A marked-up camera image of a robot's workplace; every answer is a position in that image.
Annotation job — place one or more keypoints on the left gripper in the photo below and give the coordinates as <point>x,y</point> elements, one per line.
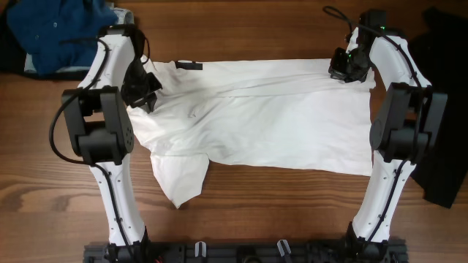
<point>148,96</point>

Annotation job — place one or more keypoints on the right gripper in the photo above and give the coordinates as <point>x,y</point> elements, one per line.
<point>337,73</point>

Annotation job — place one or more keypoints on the white t-shirt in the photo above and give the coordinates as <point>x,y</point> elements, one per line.
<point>278,113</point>

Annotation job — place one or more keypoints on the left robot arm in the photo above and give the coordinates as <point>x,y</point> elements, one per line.
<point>102,137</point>

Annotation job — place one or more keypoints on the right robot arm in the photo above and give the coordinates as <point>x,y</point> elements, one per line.
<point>404,131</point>

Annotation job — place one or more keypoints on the light grey folded garment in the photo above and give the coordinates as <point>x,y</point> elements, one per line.
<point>125,16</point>

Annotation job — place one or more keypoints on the black garment at right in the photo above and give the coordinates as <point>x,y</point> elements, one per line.
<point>441,56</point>

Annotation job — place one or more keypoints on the blue button shirt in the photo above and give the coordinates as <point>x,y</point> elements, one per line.
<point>45,29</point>

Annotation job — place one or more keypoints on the black garment under pile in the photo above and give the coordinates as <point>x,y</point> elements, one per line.
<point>13,56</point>

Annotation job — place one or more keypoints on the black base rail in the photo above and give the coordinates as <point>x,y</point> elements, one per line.
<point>325,251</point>

